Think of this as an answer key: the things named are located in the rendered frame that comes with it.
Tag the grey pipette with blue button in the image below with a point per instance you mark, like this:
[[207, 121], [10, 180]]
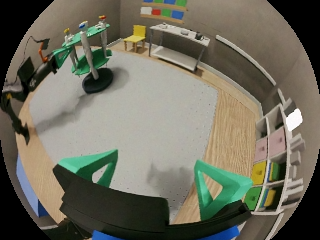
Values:
[[86, 48]]

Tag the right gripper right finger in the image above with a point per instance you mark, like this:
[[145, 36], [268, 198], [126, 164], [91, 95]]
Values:
[[234, 187]]

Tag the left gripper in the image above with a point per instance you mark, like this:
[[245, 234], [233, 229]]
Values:
[[45, 69]]

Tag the grey pipette with red button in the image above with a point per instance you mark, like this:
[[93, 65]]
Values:
[[103, 36]]

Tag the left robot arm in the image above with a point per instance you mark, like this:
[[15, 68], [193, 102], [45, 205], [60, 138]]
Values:
[[19, 90]]

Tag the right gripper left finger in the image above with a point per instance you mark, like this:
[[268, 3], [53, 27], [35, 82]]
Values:
[[86, 166]]

